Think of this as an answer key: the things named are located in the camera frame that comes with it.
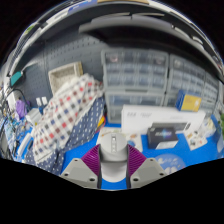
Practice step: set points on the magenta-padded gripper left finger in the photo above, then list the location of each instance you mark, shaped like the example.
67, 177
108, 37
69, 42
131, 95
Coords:
78, 173

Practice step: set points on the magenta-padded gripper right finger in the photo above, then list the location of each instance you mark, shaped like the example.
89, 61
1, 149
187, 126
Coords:
148, 172

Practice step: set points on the white computer mouse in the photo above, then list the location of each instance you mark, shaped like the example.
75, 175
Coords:
113, 156

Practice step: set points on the round blue rabbit mouse pad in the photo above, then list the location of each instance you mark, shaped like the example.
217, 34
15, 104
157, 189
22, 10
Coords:
173, 163

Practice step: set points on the colourful sticker sheet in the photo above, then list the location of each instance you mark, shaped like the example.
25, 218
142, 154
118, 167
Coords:
196, 140
135, 137

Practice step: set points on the small black box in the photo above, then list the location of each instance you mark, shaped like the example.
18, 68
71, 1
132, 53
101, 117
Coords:
163, 135

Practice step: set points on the small yellow object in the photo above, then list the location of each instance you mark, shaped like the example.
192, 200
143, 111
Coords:
101, 122

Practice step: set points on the long white keyboard box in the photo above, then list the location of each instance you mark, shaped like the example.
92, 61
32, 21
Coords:
140, 116

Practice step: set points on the red blue checkered cloth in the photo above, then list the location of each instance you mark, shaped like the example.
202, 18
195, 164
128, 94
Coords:
63, 116

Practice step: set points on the clear plastic packet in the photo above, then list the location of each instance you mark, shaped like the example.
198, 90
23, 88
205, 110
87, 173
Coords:
208, 126

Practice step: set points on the yellow and blue box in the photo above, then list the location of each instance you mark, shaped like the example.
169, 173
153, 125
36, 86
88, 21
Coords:
190, 101

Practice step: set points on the purple object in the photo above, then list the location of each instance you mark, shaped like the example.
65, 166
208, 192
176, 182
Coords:
20, 109

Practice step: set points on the green plant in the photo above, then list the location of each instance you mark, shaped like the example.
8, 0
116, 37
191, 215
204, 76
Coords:
221, 121

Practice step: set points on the grey small-drawer cabinet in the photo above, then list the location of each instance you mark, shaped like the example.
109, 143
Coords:
133, 70
209, 106
211, 86
186, 75

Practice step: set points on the white woven basket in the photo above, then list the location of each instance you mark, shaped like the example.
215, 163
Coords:
65, 77

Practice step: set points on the teal object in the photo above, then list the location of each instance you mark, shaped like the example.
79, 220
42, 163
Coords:
16, 78

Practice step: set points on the grey pegboard panel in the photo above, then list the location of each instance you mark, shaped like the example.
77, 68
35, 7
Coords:
66, 50

